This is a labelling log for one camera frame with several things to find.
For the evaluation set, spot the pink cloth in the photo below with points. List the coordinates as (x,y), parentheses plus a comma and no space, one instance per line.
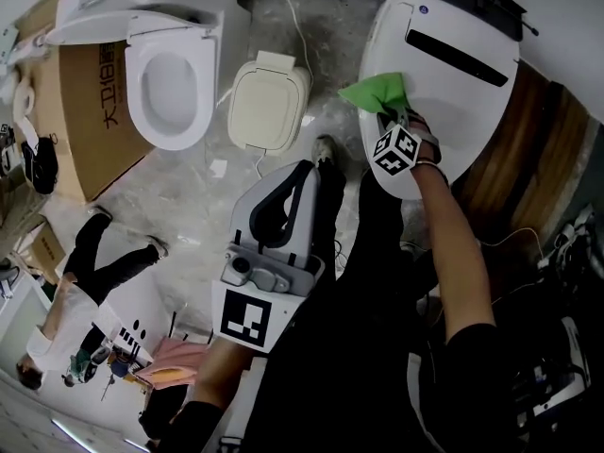
(181,354)

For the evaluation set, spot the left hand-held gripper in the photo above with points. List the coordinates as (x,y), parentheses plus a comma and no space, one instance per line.
(245,319)

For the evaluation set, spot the beige plastic bin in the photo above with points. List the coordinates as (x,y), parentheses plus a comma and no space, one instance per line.
(266,104)

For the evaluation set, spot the person's grey shoe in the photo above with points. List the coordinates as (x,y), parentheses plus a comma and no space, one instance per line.
(324,149)

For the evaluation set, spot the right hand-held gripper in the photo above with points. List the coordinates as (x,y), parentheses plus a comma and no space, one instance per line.
(396,151)

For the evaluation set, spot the large black backpack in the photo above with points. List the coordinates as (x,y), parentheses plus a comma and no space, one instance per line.
(542,347)

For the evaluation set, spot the white board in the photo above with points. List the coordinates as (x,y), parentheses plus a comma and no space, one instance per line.
(247,404)

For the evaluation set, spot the green cloth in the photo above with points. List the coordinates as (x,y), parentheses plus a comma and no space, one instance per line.
(377,92)

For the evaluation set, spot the small black bag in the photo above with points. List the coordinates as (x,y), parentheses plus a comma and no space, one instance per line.
(41,165)

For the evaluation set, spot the person's right forearm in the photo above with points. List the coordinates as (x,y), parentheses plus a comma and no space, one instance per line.
(453,253)

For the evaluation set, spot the large cardboard box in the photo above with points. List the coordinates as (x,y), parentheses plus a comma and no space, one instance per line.
(94,149)

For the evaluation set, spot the white cabinet with black dots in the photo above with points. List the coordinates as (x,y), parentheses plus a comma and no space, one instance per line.
(141,309)

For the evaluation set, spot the brown wooden pallet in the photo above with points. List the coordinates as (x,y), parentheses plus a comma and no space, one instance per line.
(528,158)

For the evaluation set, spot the pile of white chargers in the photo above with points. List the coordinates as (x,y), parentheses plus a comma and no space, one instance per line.
(573,239)

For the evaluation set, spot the white paper slip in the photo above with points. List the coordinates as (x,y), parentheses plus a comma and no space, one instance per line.
(309,118)

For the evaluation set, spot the beige crumpled cloth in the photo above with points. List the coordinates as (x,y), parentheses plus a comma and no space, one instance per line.
(16,217)

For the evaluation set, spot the yellow cloth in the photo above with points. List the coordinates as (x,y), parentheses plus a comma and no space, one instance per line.
(162,374)

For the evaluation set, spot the person's left forearm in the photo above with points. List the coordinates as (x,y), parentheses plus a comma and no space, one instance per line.
(222,375)

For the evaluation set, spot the white plumbing fitting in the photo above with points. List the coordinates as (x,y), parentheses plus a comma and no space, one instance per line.
(28,47)

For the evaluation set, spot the person in black shirt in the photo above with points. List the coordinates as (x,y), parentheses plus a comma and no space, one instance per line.
(472,380)

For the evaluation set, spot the white ceramic toilet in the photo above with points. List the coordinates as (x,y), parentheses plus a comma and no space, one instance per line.
(170,88)

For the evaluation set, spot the person's black trousers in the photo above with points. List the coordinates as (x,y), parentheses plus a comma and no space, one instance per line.
(358,347)

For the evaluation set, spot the small cardboard box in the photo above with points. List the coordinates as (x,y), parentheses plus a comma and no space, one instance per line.
(47,250)

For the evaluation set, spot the person's right hand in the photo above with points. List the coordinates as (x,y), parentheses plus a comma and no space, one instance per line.
(427,132)

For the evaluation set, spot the white paper scrap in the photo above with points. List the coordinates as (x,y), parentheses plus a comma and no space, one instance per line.
(218,167)

